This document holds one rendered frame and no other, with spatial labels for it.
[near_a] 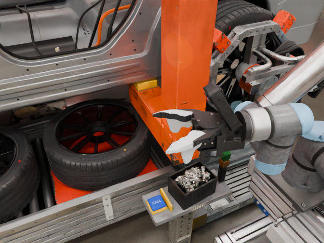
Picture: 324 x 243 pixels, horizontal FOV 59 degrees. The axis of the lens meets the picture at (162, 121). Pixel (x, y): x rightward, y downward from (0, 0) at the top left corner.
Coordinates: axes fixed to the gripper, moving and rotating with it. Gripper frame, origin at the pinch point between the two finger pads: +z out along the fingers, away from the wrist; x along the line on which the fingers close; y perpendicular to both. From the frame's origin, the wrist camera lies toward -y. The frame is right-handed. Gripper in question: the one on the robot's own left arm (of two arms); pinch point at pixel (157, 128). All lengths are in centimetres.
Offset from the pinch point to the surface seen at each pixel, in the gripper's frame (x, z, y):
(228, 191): 48, -43, 73
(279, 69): 67, -71, 17
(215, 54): 84, -45, 13
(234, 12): 92, -57, -5
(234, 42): 80, -53, 6
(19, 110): 216, 100, 95
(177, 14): 54, -18, -13
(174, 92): 59, -18, 20
